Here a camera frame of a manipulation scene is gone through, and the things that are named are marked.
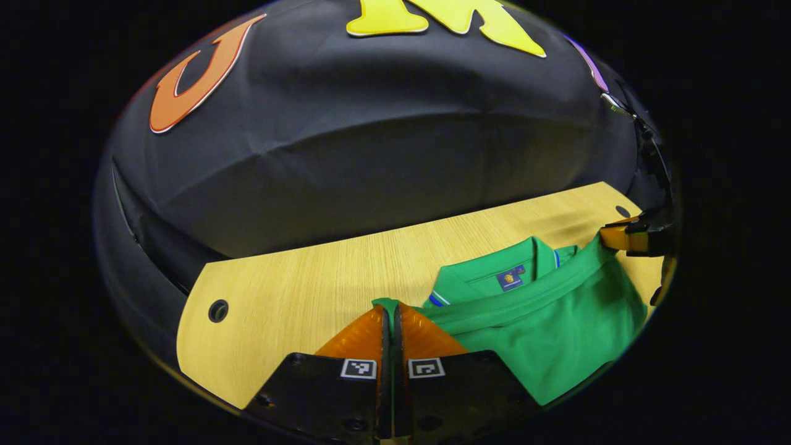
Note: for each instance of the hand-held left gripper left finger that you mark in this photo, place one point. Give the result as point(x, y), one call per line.
point(384, 395)

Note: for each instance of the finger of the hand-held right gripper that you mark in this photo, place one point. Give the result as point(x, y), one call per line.
point(621, 240)

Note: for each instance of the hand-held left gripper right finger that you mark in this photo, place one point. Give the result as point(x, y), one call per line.
point(400, 395)

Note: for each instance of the green polo T-shirt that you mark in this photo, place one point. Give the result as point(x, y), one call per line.
point(556, 334)

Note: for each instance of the black backdrop cloth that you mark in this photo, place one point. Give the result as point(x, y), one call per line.
point(371, 154)

